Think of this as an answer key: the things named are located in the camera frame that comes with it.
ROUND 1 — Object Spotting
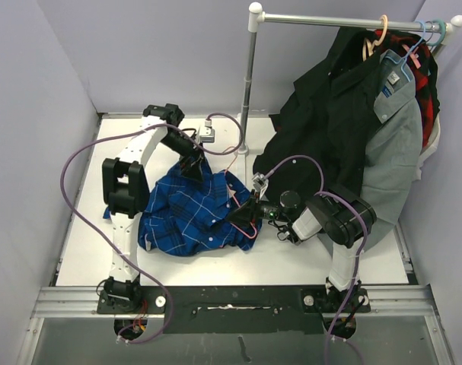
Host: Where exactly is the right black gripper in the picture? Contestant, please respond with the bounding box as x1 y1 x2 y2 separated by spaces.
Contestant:
226 189 291 227

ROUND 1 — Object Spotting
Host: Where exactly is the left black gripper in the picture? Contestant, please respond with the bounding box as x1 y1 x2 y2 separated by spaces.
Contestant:
161 131 206 182

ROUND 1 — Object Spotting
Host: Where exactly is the pink wire hanger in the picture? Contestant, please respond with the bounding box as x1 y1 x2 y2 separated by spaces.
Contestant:
222 151 263 240

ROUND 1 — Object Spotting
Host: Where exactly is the blue plaid shirt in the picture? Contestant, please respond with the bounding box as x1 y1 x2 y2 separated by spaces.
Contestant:
102 161 262 258

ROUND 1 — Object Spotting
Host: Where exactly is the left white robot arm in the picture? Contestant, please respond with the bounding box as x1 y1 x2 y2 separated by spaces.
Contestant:
102 103 215 313

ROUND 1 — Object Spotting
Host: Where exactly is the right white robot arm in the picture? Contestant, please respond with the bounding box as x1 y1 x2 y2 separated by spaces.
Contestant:
226 186 377 311

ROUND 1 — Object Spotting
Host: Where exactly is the black hanging shirt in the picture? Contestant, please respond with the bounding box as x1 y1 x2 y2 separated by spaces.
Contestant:
253 27 381 202

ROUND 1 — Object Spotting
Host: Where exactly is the grey hanging shirt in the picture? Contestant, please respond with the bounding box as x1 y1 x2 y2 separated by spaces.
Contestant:
361 49 422 250

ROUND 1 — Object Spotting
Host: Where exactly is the beige hanger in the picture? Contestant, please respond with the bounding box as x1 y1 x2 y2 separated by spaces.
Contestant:
362 14 390 61

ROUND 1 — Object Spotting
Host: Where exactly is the blue hanger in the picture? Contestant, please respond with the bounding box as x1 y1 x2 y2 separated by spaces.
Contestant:
381 21 432 85

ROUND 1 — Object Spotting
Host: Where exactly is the red plaid hanging shirt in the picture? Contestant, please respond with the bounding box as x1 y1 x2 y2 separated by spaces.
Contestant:
375 30 440 147

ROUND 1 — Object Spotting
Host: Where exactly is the teal hanger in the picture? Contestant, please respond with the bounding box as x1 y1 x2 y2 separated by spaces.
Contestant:
426 19 447 47

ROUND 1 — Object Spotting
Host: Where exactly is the metal clothes rack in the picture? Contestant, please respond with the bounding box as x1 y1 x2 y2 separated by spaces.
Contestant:
234 1 462 183

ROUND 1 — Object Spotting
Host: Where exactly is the white hanging garment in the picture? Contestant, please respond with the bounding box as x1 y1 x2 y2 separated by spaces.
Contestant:
416 115 441 180

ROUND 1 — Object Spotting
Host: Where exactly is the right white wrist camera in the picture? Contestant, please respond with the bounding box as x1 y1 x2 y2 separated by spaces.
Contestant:
252 173 269 199

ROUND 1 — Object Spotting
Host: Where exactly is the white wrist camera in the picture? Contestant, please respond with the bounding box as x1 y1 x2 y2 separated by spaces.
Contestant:
252 173 269 199
197 119 215 144

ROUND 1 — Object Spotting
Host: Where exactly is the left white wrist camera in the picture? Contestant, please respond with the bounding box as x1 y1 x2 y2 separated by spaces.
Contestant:
197 119 215 144

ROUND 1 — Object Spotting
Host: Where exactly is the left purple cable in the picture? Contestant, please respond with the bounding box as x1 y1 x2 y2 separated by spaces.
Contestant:
61 112 245 345

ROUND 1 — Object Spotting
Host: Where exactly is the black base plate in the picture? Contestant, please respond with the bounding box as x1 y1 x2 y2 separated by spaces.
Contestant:
97 285 371 339

